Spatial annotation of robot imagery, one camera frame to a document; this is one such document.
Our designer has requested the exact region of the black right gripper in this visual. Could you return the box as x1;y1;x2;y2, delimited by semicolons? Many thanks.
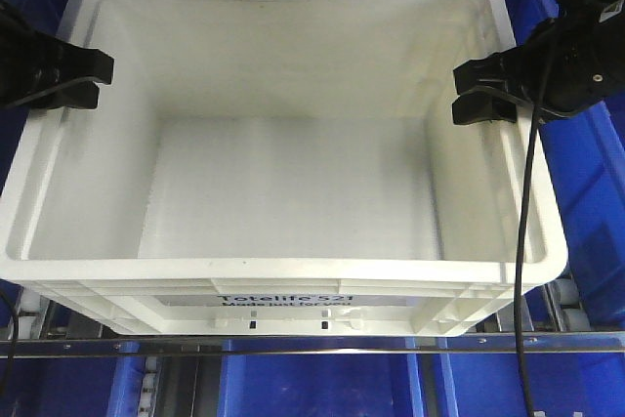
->
452;0;624;125

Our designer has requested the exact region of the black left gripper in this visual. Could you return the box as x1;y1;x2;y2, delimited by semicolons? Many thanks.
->
1;1;114;110

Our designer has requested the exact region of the white plastic tote bin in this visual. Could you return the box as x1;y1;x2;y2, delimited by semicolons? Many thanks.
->
0;0;570;339

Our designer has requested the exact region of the blue bin far right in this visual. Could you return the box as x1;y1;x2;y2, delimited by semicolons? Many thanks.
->
497;0;625;335

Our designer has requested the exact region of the blue bin below right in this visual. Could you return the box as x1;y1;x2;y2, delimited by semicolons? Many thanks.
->
427;333;624;416

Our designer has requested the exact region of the blue bin below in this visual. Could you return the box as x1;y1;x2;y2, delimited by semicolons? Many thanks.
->
1;342;146;416
427;333;624;416
217;354;427;416

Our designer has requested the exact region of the blue bin below left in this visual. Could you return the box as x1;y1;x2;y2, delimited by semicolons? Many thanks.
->
1;342;146;416

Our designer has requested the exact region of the blue bin below centre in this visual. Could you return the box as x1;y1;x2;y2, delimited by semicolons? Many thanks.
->
217;354;427;416

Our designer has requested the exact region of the right white roller track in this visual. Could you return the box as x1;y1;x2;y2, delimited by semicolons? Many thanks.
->
542;277;593;332

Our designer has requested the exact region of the white roller track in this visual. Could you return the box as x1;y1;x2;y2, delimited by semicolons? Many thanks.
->
17;288;53;340
542;277;593;332

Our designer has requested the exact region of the left white roller track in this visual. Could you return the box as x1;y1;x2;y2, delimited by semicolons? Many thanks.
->
17;288;53;340

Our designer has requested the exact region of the black cable right side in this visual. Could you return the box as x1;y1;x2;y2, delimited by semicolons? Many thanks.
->
512;21;558;417

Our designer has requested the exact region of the metal shelf front rail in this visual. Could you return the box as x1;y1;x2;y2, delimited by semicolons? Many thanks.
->
0;331;625;358

